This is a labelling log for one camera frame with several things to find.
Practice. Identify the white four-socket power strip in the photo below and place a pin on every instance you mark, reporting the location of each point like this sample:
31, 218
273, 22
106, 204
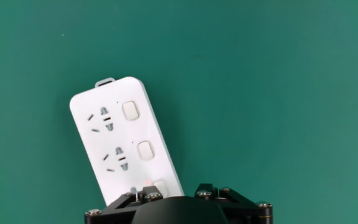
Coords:
120, 133

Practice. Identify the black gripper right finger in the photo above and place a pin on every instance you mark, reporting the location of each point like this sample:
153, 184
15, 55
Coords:
250, 213

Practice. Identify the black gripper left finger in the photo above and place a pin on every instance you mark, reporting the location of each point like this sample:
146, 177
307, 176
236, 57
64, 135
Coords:
117, 213

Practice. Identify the green table mat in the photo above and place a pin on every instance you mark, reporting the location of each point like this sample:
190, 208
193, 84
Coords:
275, 93

